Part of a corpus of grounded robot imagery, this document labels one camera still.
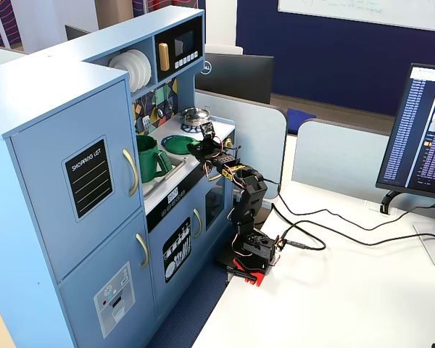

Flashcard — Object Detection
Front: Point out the white desk cable grommet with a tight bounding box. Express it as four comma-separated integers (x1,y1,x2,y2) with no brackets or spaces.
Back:
364,199,397,218

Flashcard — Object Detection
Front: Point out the silver pot with lid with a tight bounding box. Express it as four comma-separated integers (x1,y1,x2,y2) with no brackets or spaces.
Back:
180,106,212,128

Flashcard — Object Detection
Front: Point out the silver hanging ladle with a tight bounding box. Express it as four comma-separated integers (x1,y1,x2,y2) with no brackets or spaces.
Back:
155,85,165,119

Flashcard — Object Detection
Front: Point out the dark small monitor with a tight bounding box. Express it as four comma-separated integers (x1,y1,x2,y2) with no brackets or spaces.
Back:
65,24,92,41

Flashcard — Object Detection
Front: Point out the blue seat cushion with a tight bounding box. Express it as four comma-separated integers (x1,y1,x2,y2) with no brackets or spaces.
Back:
286,107,318,134

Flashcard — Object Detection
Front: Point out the white plate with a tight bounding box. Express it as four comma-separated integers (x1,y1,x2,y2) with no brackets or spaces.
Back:
107,54,133,91
123,50,147,90
116,52,141,91
129,48,153,88

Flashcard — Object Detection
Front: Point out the silver toy sink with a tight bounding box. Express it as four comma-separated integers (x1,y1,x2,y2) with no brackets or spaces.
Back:
142,153,187,200

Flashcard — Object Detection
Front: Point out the clear glass stand base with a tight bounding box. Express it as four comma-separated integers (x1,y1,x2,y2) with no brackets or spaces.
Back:
412,220,435,268

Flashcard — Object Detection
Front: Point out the small wrist camera board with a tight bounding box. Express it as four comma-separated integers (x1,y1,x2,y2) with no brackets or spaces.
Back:
199,122,216,141

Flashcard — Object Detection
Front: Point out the gold curved freezer handle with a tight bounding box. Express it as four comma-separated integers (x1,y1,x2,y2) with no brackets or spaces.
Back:
135,232,150,270

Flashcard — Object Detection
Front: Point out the black toy microwave door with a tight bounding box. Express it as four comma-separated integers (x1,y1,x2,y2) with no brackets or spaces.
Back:
154,16,203,83

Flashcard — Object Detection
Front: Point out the silver hanging spatula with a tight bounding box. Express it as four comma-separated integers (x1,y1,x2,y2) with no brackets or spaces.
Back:
141,94,151,132

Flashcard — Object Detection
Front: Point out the tall light blue desk divider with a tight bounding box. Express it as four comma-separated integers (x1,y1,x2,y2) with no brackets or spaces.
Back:
194,89,289,200

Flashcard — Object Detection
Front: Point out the white whiteboard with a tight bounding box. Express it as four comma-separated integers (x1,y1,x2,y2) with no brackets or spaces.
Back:
277,0,435,34

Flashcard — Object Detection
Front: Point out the black power cable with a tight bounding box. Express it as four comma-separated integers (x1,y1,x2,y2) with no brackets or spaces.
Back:
281,220,435,252

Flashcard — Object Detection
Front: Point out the gold curved fridge handle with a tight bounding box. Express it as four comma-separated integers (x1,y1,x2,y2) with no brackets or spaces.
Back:
122,148,140,198

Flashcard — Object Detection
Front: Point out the gold microwave handle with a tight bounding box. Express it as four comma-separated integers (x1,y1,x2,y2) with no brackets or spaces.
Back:
157,42,170,72

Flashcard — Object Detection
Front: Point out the lit computer monitor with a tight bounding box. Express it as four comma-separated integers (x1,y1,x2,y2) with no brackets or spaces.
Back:
375,62,435,202

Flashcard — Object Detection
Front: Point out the black dell monitor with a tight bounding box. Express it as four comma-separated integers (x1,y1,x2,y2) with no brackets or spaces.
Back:
194,51,276,105

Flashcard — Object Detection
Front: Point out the green plastic pitcher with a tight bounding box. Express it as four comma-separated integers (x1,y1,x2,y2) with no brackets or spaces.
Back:
135,134,173,184

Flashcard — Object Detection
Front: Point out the red robot base mount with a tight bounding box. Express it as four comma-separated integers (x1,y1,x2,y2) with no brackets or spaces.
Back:
231,256,268,288

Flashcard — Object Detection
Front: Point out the black table clamp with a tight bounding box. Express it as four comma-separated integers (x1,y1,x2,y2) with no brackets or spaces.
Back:
212,251,258,283

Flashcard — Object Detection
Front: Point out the blue wooden toy kitchen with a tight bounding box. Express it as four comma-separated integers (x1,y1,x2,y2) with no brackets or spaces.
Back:
0,6,236,348

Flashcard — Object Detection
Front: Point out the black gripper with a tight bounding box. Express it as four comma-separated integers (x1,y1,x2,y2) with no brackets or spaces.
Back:
186,137,225,165

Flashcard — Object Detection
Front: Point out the green round lid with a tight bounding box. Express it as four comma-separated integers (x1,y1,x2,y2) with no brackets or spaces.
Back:
161,134,199,156

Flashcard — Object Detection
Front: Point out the low light blue desk divider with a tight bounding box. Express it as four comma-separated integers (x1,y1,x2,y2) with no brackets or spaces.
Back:
291,118,393,199

